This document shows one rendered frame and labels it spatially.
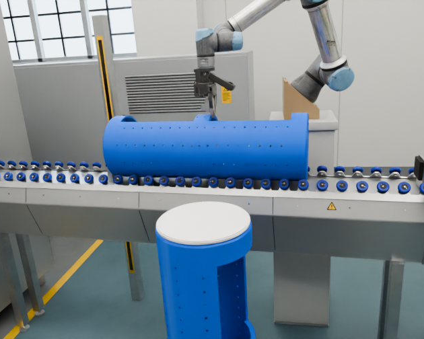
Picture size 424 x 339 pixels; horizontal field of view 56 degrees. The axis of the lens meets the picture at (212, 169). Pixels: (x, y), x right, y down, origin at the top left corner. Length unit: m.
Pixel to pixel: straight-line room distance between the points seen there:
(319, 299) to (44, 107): 2.67
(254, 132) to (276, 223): 0.39
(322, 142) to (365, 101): 2.53
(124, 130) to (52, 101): 1.94
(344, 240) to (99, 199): 1.09
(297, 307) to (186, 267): 1.34
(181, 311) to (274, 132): 0.77
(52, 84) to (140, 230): 2.01
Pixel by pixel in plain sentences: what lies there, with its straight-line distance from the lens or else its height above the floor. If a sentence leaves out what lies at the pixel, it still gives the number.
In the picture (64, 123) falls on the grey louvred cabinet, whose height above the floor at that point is 0.95.
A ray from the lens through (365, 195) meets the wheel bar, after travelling 1.67.
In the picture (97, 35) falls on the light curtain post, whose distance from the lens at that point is 2.25.
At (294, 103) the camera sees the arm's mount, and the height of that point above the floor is 1.23.
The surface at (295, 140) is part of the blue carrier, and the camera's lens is 1.57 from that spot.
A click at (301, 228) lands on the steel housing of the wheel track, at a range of 1.71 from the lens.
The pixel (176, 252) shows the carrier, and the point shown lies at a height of 1.00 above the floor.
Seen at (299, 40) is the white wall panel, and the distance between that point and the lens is 4.35.
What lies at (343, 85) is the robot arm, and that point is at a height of 1.31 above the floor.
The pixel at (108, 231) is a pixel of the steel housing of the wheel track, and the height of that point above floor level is 0.69.
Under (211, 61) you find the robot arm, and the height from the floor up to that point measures 1.46.
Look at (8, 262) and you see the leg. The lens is 2.49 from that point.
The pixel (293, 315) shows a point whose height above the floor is 0.06.
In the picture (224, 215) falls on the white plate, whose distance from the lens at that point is 1.20.
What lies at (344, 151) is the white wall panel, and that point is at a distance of 4.55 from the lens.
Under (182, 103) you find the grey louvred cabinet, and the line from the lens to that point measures 3.22.
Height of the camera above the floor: 1.53
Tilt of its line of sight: 18 degrees down
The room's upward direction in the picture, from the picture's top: 4 degrees counter-clockwise
